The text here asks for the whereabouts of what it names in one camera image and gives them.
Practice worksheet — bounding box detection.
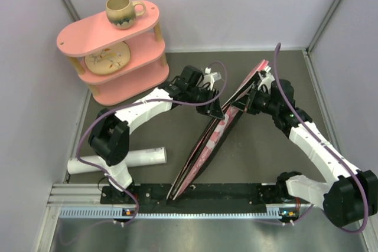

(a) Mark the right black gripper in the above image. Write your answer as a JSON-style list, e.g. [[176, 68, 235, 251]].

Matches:
[[230, 84, 279, 116]]

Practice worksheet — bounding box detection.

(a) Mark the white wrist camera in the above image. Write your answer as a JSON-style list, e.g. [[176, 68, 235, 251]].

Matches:
[[258, 65, 275, 94], [202, 67, 222, 90]]

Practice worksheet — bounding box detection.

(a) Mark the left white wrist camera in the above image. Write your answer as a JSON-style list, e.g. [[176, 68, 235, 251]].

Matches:
[[202, 67, 222, 90]]

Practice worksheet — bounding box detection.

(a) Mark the cream floral plate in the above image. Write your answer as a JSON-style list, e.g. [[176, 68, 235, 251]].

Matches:
[[84, 42, 131, 76]]

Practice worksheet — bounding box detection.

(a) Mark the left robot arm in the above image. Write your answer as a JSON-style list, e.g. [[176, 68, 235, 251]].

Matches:
[[88, 66, 224, 203]]

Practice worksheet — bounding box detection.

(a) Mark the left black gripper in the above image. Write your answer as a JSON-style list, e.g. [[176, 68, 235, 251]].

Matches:
[[185, 87, 224, 120]]

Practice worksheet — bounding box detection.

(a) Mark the white shuttlecock tube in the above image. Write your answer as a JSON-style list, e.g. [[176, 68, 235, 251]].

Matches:
[[67, 147, 167, 175]]

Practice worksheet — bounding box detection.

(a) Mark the pink sport racket bag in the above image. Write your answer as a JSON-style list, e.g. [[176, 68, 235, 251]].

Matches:
[[166, 60, 269, 200]]

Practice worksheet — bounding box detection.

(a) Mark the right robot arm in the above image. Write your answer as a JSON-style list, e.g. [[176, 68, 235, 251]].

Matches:
[[233, 76, 377, 228]]

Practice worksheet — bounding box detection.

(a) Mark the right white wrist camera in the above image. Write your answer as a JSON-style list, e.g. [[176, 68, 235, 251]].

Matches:
[[258, 65, 275, 94]]

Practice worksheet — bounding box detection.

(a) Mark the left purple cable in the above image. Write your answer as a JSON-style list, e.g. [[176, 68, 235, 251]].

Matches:
[[75, 61, 228, 225]]

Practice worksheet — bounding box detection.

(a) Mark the beige ceramic mug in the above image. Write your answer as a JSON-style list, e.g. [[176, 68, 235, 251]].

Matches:
[[106, 0, 146, 30]]

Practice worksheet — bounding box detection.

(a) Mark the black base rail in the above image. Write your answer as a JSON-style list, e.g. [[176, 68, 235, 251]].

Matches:
[[48, 184, 315, 226]]

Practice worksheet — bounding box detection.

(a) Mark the pink three-tier wooden shelf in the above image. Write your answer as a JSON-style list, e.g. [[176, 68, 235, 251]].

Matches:
[[57, 0, 170, 106]]

